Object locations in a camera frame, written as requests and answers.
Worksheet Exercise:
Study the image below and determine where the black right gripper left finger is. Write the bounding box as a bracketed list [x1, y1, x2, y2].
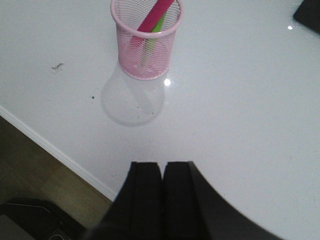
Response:
[84, 162, 162, 240]

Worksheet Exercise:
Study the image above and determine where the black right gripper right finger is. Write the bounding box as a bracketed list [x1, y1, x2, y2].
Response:
[163, 161, 278, 240]

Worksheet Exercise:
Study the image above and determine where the green marker pen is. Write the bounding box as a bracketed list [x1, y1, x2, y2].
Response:
[141, 12, 168, 66]

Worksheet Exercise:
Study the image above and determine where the pink marker pen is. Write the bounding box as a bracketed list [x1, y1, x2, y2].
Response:
[128, 0, 174, 54]

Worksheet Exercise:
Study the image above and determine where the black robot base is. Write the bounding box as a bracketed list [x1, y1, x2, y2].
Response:
[0, 198, 87, 240]

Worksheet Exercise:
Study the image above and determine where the pink mesh pen holder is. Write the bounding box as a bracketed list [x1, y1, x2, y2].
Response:
[110, 0, 184, 80]

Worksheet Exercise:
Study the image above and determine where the black mouse pad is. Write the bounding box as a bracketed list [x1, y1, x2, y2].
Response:
[293, 0, 320, 34]

